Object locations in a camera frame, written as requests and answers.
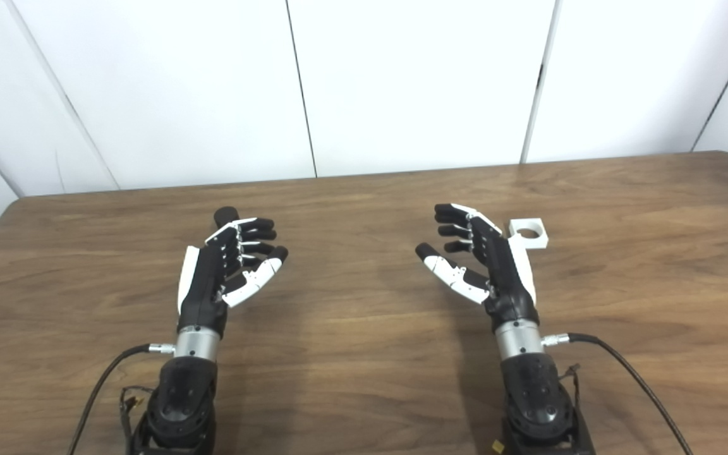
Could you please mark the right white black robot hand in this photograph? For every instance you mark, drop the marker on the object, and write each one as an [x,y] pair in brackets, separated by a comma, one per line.
[506,278]

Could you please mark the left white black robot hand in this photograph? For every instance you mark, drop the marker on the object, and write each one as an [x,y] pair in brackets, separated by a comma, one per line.
[203,291]

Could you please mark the white square piece with hole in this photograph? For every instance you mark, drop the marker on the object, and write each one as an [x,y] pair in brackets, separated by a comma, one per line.
[514,225]

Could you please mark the black peg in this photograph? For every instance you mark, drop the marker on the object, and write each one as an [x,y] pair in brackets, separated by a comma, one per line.
[225,215]

